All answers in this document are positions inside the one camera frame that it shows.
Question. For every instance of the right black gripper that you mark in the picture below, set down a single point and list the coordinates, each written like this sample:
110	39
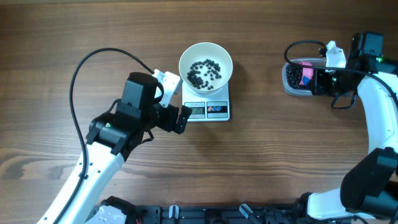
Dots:
318	86

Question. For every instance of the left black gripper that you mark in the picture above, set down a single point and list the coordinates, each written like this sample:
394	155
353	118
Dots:
169	124

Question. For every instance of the pink scoop blue handle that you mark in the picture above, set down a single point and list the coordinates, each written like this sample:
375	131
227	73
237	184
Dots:
307	73

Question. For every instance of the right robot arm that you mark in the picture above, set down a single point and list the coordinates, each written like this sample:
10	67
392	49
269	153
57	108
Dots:
367	190

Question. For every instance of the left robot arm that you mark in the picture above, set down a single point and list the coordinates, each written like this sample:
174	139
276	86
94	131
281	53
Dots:
112	136

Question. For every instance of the white digital kitchen scale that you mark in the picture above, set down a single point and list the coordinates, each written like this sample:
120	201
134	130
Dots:
210	107

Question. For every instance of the black beans in bowl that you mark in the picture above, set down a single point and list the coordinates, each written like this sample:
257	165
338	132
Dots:
204	74

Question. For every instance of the white round bowl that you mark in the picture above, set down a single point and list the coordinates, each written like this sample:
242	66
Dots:
200	52

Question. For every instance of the clear plastic container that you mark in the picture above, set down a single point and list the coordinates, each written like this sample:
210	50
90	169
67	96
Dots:
287	87

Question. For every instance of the black beans pile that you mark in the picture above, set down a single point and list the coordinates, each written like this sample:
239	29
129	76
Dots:
294	76

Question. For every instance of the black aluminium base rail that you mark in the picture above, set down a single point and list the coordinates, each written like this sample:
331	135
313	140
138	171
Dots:
154	214

